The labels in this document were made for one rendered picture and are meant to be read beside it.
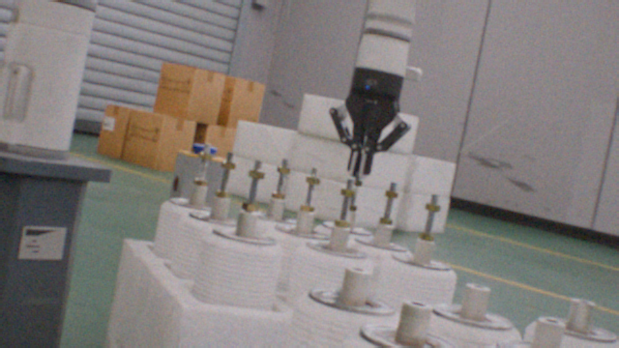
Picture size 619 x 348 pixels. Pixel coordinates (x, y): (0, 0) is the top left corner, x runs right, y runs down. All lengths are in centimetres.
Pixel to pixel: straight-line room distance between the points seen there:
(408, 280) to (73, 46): 48
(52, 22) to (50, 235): 23
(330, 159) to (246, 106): 146
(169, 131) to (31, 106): 398
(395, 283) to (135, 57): 627
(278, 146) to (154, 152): 97
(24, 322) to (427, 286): 47
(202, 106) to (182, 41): 252
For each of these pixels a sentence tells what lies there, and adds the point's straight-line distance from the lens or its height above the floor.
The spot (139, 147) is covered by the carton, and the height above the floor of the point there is 10.
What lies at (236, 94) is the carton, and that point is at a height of 50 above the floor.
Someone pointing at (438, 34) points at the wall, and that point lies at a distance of 734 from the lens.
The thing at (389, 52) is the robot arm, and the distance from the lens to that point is 130.
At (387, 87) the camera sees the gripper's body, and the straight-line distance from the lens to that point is 130.
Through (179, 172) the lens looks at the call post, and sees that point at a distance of 142.
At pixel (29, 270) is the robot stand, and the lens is 101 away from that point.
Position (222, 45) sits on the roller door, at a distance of 787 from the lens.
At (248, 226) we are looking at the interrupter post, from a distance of 102.
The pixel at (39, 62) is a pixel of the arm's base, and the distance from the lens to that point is 100.
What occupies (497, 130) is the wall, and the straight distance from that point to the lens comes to 691.
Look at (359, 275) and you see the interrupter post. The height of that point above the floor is 28.
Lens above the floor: 39
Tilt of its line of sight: 3 degrees down
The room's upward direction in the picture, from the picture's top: 11 degrees clockwise
